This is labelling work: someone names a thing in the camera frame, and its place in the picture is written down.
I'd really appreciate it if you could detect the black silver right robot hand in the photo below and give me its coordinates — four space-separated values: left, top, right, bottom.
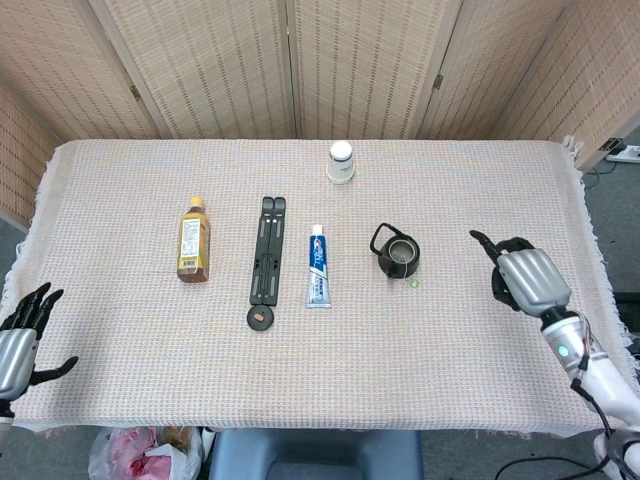
468 229 573 317

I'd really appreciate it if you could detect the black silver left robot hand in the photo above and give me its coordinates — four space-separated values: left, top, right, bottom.
0 282 80 401

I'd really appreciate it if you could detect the grey pyramid tea bag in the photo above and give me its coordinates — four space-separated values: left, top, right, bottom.
391 242 420 290

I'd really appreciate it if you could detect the black round kettle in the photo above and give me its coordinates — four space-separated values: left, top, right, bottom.
369 222 420 279

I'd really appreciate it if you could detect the plastic bag with pink contents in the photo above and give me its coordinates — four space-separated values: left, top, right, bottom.
88 426 204 480

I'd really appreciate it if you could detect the amber tea bottle yellow cap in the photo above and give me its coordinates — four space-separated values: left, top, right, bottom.
175 196 212 285

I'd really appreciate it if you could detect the white power strip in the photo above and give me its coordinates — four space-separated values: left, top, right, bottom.
601 137 640 164

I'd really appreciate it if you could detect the woven folding screen panel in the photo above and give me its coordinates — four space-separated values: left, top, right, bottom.
0 0 160 141
89 0 301 141
285 0 469 141
492 0 640 171
0 82 59 234
417 0 576 141

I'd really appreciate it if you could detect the woven checked tablecloth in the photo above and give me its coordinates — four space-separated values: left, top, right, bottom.
0 134 639 441

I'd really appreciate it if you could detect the blue white toothpaste tube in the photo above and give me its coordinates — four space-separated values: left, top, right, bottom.
305 223 333 310

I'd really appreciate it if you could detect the white paper cup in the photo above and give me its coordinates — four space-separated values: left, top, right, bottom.
325 140 357 186

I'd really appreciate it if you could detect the black folding stand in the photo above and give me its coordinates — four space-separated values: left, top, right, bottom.
248 196 288 307

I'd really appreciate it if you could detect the grey blue seat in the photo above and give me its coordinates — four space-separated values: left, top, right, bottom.
207 428 426 480

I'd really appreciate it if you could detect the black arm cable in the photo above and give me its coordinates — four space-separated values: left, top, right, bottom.
569 377 626 480

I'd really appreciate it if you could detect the black floor cable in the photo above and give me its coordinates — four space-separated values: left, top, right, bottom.
499 455 601 476

